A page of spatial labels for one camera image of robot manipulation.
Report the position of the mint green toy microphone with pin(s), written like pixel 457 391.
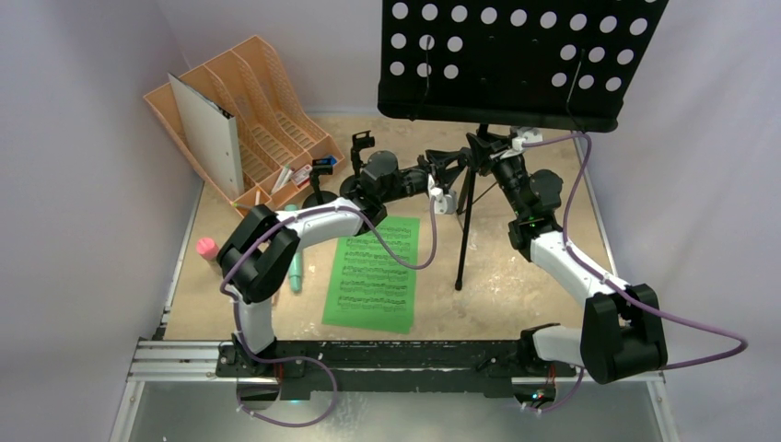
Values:
pixel 295 273

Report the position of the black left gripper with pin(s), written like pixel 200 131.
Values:
pixel 439 169

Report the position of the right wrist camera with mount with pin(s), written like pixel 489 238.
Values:
pixel 522 136

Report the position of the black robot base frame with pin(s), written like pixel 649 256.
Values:
pixel 496 369

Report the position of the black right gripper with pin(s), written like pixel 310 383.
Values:
pixel 494 155

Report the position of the black mic stand for pink mic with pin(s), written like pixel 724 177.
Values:
pixel 319 196

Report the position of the green capped marker middle slot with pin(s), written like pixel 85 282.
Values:
pixel 281 179

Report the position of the orange plastic file organizer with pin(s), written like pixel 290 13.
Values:
pixel 250 82

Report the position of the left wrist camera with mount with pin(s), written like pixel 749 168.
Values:
pixel 443 202

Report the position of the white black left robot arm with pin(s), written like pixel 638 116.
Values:
pixel 255 259

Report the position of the black tripod music stand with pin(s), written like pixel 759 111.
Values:
pixel 563 65

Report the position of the blue small box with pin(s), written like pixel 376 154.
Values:
pixel 331 160

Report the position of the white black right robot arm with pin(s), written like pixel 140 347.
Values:
pixel 619 336

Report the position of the black mic stand with green mic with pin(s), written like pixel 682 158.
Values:
pixel 361 158

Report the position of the grey binder folder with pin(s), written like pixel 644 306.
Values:
pixel 212 136

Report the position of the red white staples box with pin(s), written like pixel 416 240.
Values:
pixel 301 176

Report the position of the pink capped bottle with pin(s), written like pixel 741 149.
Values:
pixel 207 248

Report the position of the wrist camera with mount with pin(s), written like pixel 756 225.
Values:
pixel 522 136
pixel 443 202

